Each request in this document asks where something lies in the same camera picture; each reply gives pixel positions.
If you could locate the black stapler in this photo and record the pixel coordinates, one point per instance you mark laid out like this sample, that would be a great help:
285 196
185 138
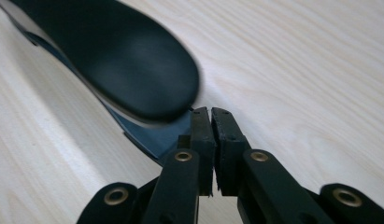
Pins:
124 62

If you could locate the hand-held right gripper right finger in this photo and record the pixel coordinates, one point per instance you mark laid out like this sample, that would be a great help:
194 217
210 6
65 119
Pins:
230 152

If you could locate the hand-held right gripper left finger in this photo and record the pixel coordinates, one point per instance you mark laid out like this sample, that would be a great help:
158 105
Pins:
202 149

